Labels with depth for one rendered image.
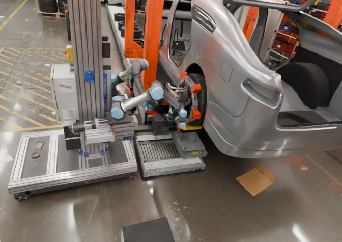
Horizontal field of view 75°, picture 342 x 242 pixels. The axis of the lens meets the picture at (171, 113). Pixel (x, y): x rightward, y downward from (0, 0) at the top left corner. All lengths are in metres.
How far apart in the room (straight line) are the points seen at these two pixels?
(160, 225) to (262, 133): 1.17
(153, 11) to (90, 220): 2.29
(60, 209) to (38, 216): 0.19
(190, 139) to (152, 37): 1.42
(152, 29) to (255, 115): 1.56
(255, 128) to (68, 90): 1.70
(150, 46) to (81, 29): 0.97
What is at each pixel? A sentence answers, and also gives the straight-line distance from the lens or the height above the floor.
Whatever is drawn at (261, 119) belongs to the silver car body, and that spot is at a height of 1.27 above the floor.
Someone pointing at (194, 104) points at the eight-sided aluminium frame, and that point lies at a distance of 2.50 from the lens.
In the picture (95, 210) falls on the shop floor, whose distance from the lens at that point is 2.62.
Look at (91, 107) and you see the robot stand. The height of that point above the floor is 0.86.
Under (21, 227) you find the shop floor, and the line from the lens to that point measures 2.69.
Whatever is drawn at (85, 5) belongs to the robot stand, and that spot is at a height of 1.84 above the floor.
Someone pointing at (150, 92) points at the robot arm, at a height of 1.22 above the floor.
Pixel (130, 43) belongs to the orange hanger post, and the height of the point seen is 0.83.
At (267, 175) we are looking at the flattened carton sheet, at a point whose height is 0.02.
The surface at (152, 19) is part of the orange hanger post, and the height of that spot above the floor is 1.68.
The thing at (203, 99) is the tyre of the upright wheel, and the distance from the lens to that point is 2.50.
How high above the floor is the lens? 2.16
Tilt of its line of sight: 32 degrees down
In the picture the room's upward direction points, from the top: 9 degrees clockwise
